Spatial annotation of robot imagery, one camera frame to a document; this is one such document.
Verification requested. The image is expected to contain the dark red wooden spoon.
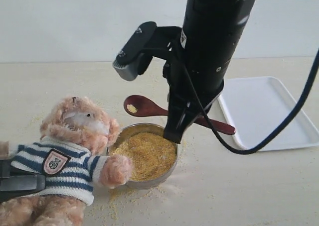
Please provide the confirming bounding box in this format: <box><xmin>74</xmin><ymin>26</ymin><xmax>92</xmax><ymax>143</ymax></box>
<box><xmin>123</xmin><ymin>95</ymin><xmax>236</xmax><ymax>135</ymax></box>

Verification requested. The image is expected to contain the tan teddy bear striped sweater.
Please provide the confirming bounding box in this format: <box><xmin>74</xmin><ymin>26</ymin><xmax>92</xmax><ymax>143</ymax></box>
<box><xmin>0</xmin><ymin>97</ymin><xmax>133</xmax><ymax>226</ymax></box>

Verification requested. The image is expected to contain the steel bowl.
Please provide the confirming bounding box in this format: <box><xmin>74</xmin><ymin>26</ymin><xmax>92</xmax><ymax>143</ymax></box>
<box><xmin>107</xmin><ymin>123</ymin><xmax>178</xmax><ymax>190</ymax></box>

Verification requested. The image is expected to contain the white plastic tray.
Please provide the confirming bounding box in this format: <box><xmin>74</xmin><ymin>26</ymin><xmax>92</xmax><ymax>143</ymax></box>
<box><xmin>218</xmin><ymin>76</ymin><xmax>319</xmax><ymax>151</ymax></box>

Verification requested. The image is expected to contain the black camera cable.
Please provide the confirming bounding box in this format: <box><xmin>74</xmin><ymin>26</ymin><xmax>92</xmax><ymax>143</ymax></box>
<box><xmin>170</xmin><ymin>40</ymin><xmax>319</xmax><ymax>155</ymax></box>

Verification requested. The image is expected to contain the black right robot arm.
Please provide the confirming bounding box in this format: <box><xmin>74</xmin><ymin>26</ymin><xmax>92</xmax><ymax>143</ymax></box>
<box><xmin>163</xmin><ymin>0</ymin><xmax>255</xmax><ymax>143</ymax></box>

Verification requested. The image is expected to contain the yellow millet grain in bowl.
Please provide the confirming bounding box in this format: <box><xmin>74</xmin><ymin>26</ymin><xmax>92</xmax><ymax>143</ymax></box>
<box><xmin>111</xmin><ymin>132</ymin><xmax>176</xmax><ymax>182</ymax></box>

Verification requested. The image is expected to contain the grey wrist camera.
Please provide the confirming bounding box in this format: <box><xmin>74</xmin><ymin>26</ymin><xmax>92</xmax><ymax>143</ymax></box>
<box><xmin>112</xmin><ymin>21</ymin><xmax>157</xmax><ymax>81</ymax></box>

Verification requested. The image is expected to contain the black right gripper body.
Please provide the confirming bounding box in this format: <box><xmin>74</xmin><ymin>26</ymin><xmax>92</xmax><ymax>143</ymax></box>
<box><xmin>168</xmin><ymin>0</ymin><xmax>255</xmax><ymax>116</ymax></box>

